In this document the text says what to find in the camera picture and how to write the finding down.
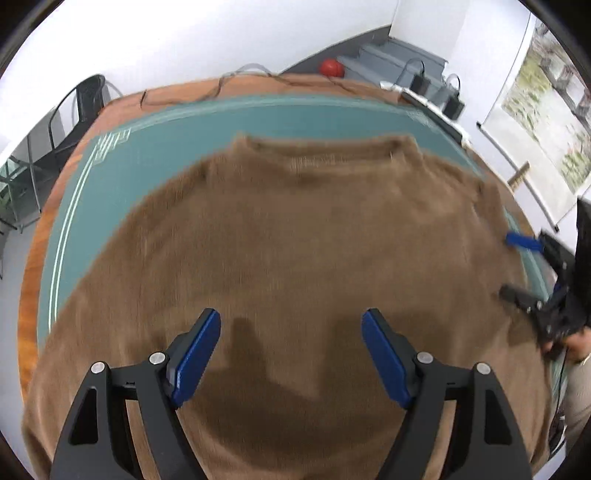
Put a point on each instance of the white folding table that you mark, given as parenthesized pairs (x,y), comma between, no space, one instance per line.
(14,184)

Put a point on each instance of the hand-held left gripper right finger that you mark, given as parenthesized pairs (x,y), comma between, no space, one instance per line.
(385,360)

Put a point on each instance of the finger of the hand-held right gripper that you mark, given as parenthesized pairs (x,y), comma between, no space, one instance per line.
(521,241)
(519,296)

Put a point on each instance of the red ball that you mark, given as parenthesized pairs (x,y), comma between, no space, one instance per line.
(331,68)

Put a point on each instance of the wooden stick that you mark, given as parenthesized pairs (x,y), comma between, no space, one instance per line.
(518,175)

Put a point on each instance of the black power adapter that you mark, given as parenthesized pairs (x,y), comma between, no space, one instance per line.
(420,83)
(453,106)

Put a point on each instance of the person's right hand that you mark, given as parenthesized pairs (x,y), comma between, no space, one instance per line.
(579,346)

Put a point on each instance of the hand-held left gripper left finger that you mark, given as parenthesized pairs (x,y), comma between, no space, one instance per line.
(198,355)

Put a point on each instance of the wall scroll poster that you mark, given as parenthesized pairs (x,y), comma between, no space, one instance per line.
(549,106)

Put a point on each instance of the grey steps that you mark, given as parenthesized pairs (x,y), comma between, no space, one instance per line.
(392,55)

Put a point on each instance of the white power strip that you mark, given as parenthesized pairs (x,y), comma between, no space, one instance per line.
(429,106)

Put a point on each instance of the black chair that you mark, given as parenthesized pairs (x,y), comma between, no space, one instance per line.
(87,101)

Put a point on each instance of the brown fleece sweater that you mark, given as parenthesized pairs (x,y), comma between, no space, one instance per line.
(295,240)

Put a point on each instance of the person's right forearm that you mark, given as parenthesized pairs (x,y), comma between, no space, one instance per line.
(579,397)

